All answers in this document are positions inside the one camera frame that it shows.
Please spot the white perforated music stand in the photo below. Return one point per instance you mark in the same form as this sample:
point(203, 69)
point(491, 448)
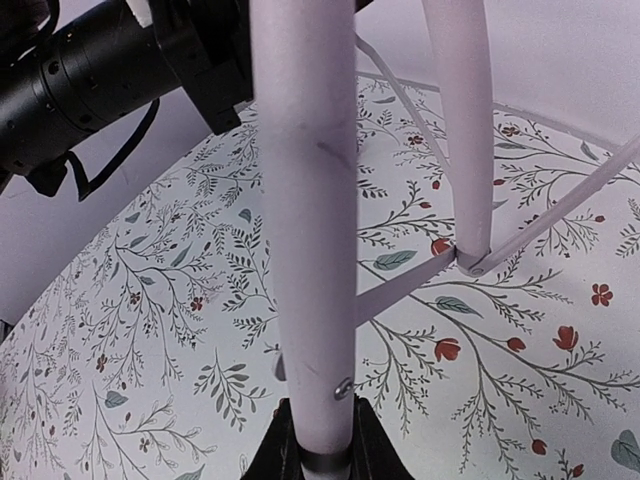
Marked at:
point(303, 61)

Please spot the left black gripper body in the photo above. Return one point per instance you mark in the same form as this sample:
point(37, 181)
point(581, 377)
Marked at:
point(207, 46)

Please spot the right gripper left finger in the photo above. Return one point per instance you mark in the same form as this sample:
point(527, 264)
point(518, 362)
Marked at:
point(277, 457)

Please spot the floral tablecloth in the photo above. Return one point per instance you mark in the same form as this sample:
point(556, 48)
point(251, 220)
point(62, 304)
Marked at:
point(150, 356)

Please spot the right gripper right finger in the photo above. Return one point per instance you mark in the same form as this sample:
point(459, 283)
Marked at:
point(373, 454)

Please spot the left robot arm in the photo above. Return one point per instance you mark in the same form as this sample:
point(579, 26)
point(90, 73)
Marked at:
point(62, 84)

